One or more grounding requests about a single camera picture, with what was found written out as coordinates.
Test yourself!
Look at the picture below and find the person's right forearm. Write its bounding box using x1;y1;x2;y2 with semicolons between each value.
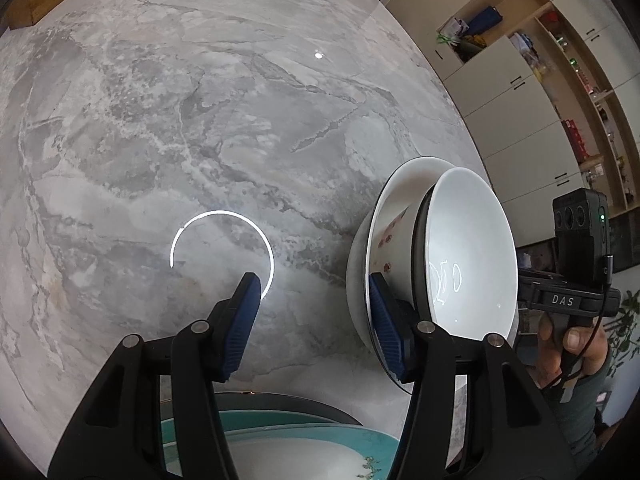
542;360;618;471

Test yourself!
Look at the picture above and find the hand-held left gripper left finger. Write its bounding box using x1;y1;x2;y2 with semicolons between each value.
47;272;262;480

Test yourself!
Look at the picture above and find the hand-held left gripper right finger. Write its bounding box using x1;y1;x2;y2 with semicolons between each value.
369;272;576;480

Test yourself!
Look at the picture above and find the white paper bag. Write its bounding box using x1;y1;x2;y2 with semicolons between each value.
439;17;469;44

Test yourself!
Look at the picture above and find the large white bowl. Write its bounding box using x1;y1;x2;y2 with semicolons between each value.
345;200;416;396

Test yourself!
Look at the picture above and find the person's right hand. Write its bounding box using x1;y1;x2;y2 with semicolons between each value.
537;310;611;393

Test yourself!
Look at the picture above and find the dark green bag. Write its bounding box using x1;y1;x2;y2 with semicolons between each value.
460;35;489;64

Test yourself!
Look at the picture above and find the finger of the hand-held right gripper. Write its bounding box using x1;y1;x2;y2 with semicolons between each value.
517;267;538;306

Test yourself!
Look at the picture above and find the pink floral bowl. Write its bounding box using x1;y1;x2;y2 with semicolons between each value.
412;166;518;343

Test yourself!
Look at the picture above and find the small teal floral plate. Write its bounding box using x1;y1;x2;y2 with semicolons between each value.
165;422;398;480

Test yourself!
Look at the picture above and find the green potted plant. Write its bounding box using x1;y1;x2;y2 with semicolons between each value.
602;300;640;362

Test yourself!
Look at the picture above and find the large teal floral plate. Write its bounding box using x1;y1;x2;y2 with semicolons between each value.
160;408;401;480

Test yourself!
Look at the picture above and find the red box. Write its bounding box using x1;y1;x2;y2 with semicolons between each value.
561;120;589;162

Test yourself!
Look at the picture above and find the medium white bowl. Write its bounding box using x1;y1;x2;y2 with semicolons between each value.
366;156;496;366

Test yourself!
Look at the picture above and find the blue folded bag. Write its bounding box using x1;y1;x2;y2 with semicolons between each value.
467;6;503;36

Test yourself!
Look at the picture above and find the beige wall cabinet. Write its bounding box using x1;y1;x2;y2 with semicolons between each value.
380;0;640;246

